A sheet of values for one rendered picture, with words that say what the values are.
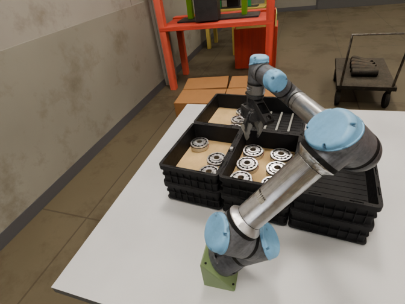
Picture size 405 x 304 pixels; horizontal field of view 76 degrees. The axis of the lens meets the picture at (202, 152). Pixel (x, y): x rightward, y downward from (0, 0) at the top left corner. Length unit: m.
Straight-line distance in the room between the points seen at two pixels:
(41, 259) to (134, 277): 1.37
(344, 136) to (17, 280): 2.28
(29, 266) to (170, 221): 1.44
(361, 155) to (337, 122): 0.10
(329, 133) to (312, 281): 0.62
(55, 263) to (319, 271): 1.84
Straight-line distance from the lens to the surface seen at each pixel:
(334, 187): 1.25
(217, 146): 1.44
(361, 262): 1.20
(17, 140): 2.61
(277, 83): 0.96
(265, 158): 1.34
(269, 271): 1.10
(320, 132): 0.67
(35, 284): 2.33
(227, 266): 0.97
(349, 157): 0.69
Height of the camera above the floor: 1.67
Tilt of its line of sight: 36 degrees down
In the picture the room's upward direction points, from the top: 8 degrees counter-clockwise
